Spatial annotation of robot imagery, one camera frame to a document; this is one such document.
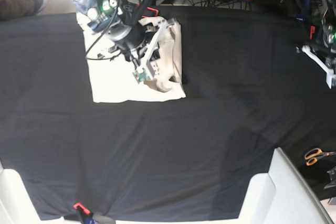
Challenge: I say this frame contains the blue orange clamp top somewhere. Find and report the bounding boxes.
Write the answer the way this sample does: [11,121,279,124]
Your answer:
[123,2,159,18]

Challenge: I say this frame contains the person leg and shoe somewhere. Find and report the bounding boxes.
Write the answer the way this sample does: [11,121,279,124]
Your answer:
[1,0,47,21]

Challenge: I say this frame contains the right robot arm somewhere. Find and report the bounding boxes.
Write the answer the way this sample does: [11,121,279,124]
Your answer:
[71,0,156,66]

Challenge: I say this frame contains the orange handled scissors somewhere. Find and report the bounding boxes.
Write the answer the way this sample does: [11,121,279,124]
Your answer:
[304,148,335,166]

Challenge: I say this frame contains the orange blue clamp bottom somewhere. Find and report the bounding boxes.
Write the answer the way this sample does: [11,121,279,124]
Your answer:
[73,202,116,224]

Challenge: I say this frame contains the cream white T-shirt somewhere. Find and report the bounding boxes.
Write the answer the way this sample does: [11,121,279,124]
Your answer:
[87,21,186,103]

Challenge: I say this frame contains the orange black clamp right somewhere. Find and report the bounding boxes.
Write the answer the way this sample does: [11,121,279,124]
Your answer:
[309,26,316,40]

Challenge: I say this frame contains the black table cloth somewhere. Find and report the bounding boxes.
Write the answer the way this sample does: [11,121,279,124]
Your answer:
[1,7,335,221]

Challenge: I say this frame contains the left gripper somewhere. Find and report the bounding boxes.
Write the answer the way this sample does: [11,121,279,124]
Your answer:
[306,41,335,64]

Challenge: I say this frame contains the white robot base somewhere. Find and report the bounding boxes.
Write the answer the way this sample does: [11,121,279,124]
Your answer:
[1,166,65,224]
[111,144,332,223]

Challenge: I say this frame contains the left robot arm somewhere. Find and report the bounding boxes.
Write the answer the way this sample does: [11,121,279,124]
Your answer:
[294,0,335,74]

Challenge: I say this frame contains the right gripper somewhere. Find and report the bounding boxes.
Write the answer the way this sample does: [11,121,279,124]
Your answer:
[107,22,159,63]

